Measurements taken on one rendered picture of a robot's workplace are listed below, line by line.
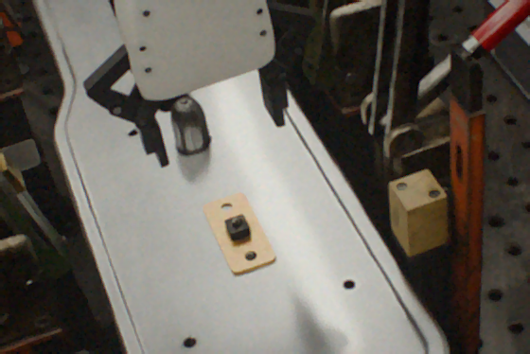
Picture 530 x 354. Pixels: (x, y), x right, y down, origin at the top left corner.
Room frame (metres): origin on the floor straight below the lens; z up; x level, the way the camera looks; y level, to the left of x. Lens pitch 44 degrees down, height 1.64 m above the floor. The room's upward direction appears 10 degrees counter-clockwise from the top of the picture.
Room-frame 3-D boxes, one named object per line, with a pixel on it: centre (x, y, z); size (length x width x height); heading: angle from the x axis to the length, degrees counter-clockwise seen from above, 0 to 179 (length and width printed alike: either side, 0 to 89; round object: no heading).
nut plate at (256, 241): (0.61, 0.03, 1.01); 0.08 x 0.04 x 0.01; 13
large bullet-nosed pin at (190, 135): (0.74, 0.06, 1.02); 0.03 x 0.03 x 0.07
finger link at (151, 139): (0.60, 0.09, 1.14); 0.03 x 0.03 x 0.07; 13
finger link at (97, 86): (0.60, 0.08, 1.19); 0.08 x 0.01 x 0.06; 103
